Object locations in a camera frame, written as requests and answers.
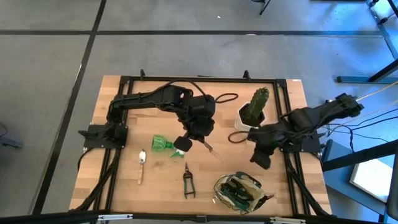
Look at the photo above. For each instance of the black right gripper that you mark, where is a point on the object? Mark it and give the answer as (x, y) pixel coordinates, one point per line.
(265, 140)

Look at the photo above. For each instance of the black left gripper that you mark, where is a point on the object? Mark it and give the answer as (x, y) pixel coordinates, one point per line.
(199, 129)

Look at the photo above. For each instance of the white hexagonal plant pot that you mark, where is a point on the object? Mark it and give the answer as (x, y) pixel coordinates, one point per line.
(239, 124)

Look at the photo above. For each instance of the green cactus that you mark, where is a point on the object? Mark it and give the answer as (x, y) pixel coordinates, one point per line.
(258, 102)

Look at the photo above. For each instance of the tan green gardening bag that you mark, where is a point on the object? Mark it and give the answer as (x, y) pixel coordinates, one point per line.
(219, 191)

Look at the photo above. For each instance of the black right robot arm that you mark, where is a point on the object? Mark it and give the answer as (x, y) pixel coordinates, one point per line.
(326, 113)

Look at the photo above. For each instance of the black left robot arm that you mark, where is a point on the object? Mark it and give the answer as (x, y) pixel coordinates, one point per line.
(146, 99)

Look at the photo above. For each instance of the green plastic spray bottle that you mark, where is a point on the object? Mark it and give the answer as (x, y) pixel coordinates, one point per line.
(160, 143)

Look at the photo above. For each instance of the dark diagonal metal beam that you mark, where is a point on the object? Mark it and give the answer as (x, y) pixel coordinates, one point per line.
(367, 154)

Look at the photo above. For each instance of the white floor panel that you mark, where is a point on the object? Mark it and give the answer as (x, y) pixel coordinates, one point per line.
(371, 180)

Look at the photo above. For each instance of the black stand leg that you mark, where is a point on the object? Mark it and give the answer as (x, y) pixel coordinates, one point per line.
(265, 7)

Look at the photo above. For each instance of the black rig crossbar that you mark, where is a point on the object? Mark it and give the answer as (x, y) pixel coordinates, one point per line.
(62, 216)

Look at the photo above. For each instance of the black metal table frame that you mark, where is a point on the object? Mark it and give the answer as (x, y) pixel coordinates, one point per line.
(248, 79)

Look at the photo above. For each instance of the silver metal bracket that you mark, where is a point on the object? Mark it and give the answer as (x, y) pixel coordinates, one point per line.
(115, 217)
(287, 221)

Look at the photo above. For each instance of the metal truss rail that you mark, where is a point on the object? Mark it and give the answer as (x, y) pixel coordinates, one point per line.
(381, 20)

